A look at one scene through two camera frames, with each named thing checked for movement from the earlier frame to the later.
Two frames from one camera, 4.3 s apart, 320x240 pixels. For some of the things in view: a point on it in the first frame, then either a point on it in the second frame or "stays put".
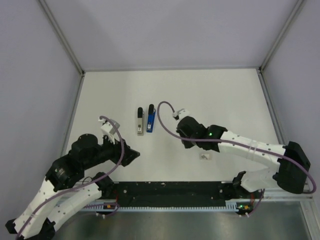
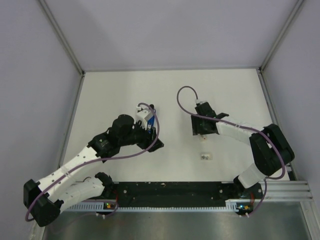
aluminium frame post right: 289,21 stays put
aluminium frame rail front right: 281,194 stays put
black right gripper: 187,145 to 196,129
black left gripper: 129,154 to 147,138
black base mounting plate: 176,193 stays put
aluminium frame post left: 62,36 stays put
